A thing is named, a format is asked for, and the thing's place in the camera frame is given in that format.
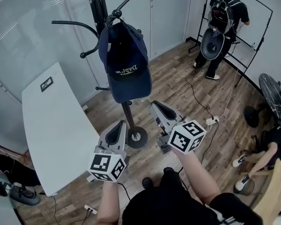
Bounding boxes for person's right forearm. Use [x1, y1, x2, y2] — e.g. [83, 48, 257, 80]
[175, 149, 222, 206]

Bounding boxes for light wooden chair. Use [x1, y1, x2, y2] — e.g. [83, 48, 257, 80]
[240, 158, 281, 225]

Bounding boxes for person's left forearm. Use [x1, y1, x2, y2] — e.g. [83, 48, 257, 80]
[97, 180, 132, 225]

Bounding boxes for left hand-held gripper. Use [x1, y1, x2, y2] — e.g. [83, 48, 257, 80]
[86, 120, 129, 184]

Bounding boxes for white power strip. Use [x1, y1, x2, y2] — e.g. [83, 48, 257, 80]
[206, 116, 221, 126]
[84, 204, 98, 215]

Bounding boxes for grey round shell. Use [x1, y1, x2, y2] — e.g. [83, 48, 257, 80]
[200, 28, 225, 60]

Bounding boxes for black framed tag card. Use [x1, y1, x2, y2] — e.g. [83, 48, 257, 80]
[40, 76, 55, 92]

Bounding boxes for person's black clothing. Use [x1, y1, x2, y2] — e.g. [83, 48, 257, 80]
[121, 170, 264, 225]

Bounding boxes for black marble round table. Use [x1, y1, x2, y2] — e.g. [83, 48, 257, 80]
[258, 73, 281, 122]

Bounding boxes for black and white backpack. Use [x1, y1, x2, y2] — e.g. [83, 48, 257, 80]
[207, 0, 235, 35]

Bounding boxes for navy blue cap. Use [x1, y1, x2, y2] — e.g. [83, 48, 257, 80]
[98, 22, 152, 104]

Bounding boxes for white floor cable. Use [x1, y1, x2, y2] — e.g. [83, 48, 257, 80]
[218, 68, 240, 120]

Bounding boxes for black round base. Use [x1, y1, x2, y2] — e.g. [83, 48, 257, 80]
[244, 105, 261, 128]

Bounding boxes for black floor cable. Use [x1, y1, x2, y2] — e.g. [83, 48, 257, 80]
[185, 77, 212, 118]

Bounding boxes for black metal coat rack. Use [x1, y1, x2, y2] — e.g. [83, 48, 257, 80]
[51, 0, 148, 149]

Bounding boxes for black frame whiteboard stand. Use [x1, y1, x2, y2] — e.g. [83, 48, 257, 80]
[188, 0, 274, 88]

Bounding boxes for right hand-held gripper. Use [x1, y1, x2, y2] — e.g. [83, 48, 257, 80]
[150, 100, 207, 155]

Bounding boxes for white table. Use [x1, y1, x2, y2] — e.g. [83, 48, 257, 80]
[22, 61, 101, 197]

